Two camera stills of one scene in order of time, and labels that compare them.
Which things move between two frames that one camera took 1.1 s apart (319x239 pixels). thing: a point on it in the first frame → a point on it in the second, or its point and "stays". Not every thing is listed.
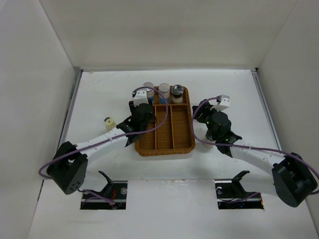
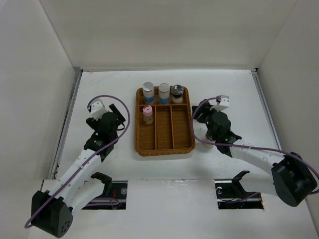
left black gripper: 132,107 → 95,124
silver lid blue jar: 165,88 stays
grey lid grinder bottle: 177,91 stays
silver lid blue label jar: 150,91 stays
